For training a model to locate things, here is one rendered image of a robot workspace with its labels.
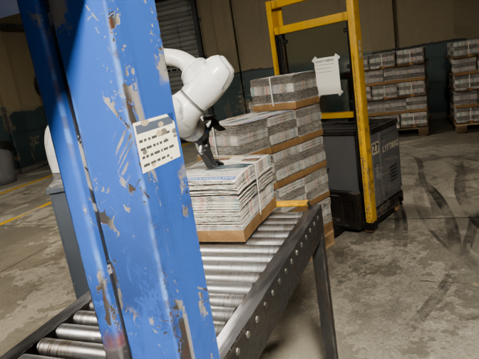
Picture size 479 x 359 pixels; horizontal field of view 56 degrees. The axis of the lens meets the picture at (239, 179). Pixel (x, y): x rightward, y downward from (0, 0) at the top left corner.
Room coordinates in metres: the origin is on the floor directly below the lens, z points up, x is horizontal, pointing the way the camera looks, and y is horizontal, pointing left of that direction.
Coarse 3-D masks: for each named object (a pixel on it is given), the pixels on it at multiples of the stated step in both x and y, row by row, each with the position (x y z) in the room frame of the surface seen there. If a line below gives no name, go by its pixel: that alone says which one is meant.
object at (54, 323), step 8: (88, 296) 1.22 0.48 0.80; (72, 304) 1.18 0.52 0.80; (80, 304) 1.18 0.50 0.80; (88, 304) 1.18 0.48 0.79; (64, 312) 1.14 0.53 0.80; (72, 312) 1.14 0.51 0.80; (56, 320) 1.11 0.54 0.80; (64, 320) 1.10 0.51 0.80; (72, 320) 1.12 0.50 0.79; (40, 328) 1.07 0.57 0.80; (48, 328) 1.07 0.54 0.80; (56, 328) 1.07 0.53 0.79; (32, 336) 1.04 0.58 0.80; (40, 336) 1.03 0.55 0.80; (48, 336) 1.04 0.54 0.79; (24, 344) 1.01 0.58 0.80; (32, 344) 1.00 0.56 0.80; (8, 352) 0.98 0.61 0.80; (16, 352) 0.98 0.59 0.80; (24, 352) 0.97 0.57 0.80; (32, 352) 0.99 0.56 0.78
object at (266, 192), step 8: (200, 160) 1.84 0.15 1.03; (240, 160) 1.72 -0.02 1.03; (248, 160) 1.70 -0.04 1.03; (256, 160) 1.68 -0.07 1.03; (264, 160) 1.72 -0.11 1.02; (264, 168) 1.72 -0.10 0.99; (264, 176) 1.70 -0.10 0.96; (272, 176) 1.78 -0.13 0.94; (264, 184) 1.69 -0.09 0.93; (272, 184) 1.78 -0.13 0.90; (264, 192) 1.69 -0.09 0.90; (272, 192) 1.77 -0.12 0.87; (264, 200) 1.68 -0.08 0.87
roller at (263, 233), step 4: (256, 232) 1.54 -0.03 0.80; (260, 232) 1.53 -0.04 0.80; (264, 232) 1.52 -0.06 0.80; (268, 232) 1.52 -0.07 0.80; (272, 232) 1.51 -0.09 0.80; (276, 232) 1.51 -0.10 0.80; (280, 232) 1.50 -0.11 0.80; (284, 232) 1.49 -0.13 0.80; (288, 232) 1.49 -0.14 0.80; (252, 236) 1.53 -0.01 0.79; (256, 236) 1.52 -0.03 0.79; (260, 236) 1.52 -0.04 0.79; (264, 236) 1.51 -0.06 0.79; (268, 236) 1.51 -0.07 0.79; (272, 236) 1.50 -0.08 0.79; (276, 236) 1.49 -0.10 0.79; (280, 236) 1.49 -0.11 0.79; (284, 236) 1.48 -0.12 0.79
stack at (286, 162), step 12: (276, 156) 2.82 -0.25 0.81; (288, 156) 2.90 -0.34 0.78; (276, 168) 2.80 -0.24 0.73; (288, 168) 2.89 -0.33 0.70; (300, 168) 2.98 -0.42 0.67; (276, 180) 2.79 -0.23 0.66; (300, 180) 2.97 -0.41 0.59; (276, 192) 2.76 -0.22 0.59; (288, 192) 2.87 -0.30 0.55; (300, 192) 2.96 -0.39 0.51
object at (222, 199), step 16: (192, 176) 1.56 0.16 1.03; (208, 176) 1.52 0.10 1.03; (224, 176) 1.50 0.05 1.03; (240, 176) 1.48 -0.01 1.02; (192, 192) 1.50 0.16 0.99; (208, 192) 1.48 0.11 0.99; (224, 192) 1.46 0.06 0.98; (240, 192) 1.47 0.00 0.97; (192, 208) 1.52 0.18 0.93; (208, 208) 1.49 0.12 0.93; (224, 208) 1.47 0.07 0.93; (240, 208) 1.46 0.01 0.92; (208, 224) 1.50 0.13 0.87; (224, 224) 1.48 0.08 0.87; (240, 224) 1.45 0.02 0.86
